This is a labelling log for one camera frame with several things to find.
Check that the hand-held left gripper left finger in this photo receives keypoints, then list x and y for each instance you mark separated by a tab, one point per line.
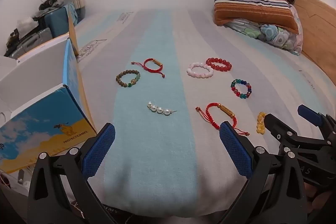
99	150

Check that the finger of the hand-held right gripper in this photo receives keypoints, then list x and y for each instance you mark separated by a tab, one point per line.
309	113
274	125

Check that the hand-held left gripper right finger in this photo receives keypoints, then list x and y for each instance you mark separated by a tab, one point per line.
236	153

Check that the blue and yellow cardboard box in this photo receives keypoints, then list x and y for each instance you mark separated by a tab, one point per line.
47	119

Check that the person's right hand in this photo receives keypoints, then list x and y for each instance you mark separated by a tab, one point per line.
319	199

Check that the striped bed sheet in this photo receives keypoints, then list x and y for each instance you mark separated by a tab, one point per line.
157	161

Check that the white pearl hair pin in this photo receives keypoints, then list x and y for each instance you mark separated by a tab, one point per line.
159	109

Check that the wooden headboard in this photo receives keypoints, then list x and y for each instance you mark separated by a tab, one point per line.
317	29

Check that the floral quilt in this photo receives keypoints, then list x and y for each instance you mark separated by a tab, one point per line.
273	35

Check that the striped pillow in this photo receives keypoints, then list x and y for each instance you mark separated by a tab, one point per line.
252	8

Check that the grey suitcase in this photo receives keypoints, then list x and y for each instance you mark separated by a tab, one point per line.
31	43

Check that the teal suitcase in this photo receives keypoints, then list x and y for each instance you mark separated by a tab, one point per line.
56	22

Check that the white plastic bag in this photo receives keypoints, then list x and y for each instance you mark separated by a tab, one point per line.
26	23

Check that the black bag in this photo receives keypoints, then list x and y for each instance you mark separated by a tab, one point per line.
48	3

